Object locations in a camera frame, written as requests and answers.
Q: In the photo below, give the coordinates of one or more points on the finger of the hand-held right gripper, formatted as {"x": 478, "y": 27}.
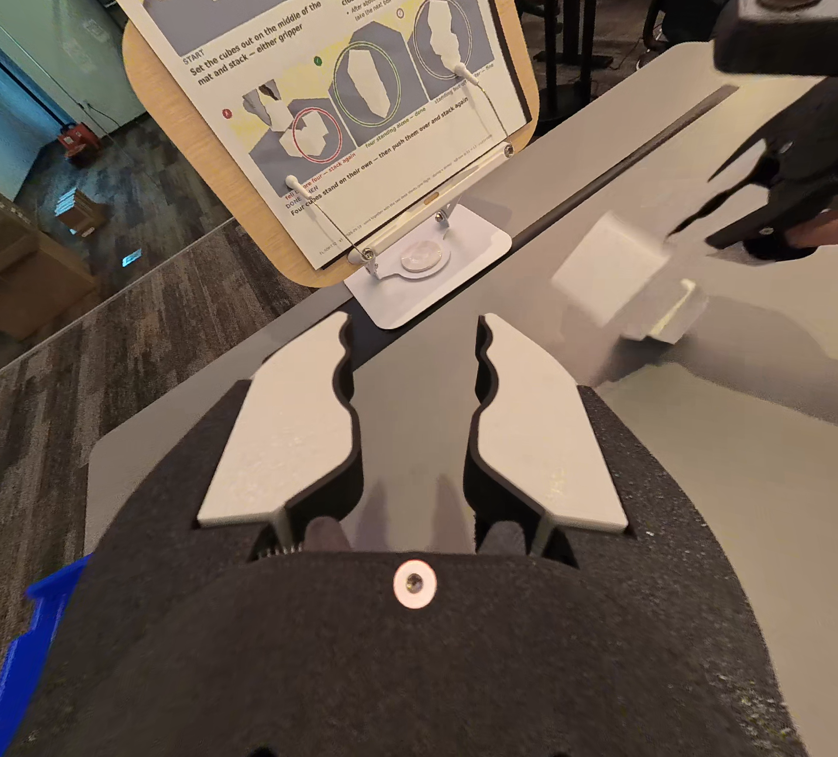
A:
{"x": 733, "y": 207}
{"x": 753, "y": 161}

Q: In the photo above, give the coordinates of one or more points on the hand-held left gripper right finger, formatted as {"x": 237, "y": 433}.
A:
{"x": 543, "y": 442}

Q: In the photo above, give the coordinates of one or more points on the large cardboard box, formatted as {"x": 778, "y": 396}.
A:
{"x": 39, "y": 272}

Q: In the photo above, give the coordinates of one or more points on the small cardboard box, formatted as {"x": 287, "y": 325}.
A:
{"x": 82, "y": 213}

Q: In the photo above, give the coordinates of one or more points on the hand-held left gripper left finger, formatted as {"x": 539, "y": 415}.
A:
{"x": 281, "y": 436}

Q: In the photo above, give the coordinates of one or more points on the small red equipment case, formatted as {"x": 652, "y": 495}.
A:
{"x": 78, "y": 138}

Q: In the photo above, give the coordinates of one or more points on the wooden book stand white base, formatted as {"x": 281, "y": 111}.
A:
{"x": 419, "y": 302}

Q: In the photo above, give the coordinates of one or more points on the white hard foam cube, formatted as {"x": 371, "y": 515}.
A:
{"x": 609, "y": 266}
{"x": 674, "y": 315}

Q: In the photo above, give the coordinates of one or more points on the printed instruction sheet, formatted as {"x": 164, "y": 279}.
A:
{"x": 229, "y": 36}

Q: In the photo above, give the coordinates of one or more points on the person's right hand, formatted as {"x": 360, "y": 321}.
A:
{"x": 818, "y": 230}

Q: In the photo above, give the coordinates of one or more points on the blue plastic bin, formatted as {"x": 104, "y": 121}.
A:
{"x": 33, "y": 639}

